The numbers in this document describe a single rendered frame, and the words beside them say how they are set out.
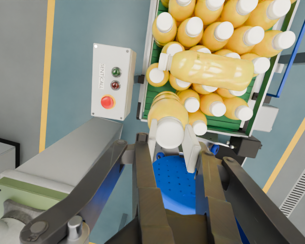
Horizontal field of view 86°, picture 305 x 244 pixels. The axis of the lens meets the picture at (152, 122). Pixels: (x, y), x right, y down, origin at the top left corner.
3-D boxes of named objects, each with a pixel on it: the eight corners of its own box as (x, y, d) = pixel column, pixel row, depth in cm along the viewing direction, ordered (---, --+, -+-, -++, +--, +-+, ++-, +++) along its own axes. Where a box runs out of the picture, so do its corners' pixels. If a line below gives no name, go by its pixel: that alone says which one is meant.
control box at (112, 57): (102, 108, 58) (90, 115, 48) (105, 47, 52) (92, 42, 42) (129, 113, 58) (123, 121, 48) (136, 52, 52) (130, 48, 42)
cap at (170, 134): (154, 141, 24) (154, 146, 22) (156, 116, 23) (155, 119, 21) (181, 143, 24) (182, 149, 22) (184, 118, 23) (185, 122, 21)
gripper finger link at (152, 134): (151, 166, 16) (144, 165, 16) (154, 138, 23) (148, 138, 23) (156, 139, 15) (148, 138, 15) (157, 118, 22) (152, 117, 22)
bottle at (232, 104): (222, 113, 65) (244, 128, 48) (207, 104, 65) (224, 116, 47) (233, 97, 63) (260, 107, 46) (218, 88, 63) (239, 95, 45)
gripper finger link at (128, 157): (144, 169, 15) (110, 163, 15) (147, 144, 19) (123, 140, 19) (145, 154, 14) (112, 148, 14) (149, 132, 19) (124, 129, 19)
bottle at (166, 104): (151, 117, 42) (143, 151, 24) (153, 90, 40) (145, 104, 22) (178, 119, 42) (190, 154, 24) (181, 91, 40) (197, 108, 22)
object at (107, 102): (101, 107, 47) (99, 107, 46) (102, 94, 46) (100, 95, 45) (114, 109, 47) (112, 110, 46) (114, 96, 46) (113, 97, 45)
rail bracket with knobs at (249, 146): (221, 143, 70) (231, 155, 60) (226, 127, 68) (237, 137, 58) (245, 146, 70) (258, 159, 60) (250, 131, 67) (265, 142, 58)
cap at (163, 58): (165, 74, 40) (158, 73, 40) (168, 61, 41) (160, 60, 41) (168, 64, 36) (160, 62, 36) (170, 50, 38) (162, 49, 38)
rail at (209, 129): (142, 118, 63) (141, 121, 61) (142, 116, 63) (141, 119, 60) (244, 135, 63) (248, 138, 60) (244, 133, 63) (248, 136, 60)
